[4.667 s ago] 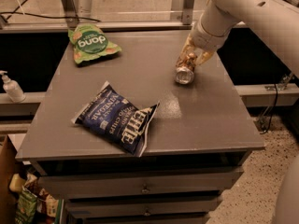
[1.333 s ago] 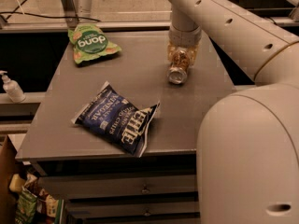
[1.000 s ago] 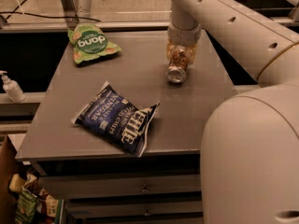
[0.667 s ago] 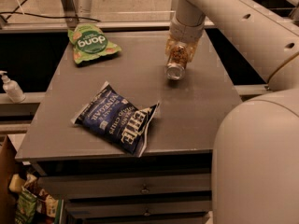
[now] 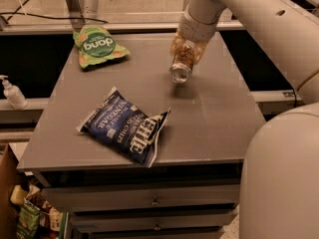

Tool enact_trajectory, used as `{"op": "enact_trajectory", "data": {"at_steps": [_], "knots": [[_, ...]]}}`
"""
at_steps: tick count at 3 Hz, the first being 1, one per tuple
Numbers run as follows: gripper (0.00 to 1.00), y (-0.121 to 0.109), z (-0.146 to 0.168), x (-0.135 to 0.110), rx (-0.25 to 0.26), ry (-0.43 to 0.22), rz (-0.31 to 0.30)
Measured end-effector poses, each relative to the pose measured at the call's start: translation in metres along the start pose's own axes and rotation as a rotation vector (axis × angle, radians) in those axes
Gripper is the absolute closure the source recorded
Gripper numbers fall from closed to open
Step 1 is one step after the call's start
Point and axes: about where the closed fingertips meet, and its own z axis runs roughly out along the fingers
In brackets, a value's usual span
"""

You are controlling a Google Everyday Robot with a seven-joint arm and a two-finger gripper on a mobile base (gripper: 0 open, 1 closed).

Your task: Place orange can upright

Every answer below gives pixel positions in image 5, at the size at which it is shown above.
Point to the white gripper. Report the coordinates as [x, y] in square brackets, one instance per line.
[194, 30]

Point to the orange soda can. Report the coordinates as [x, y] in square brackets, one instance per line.
[182, 64]

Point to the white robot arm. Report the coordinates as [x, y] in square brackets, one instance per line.
[279, 188]

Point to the blue kettle chips bag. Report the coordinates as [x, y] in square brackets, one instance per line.
[125, 128]

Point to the grey drawer cabinet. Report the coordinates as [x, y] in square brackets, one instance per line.
[192, 189]

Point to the white pump bottle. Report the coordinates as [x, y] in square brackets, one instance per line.
[13, 94]

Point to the brown cardboard box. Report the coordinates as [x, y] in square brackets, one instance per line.
[9, 177]

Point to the green snack bag in box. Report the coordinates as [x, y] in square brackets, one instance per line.
[28, 221]

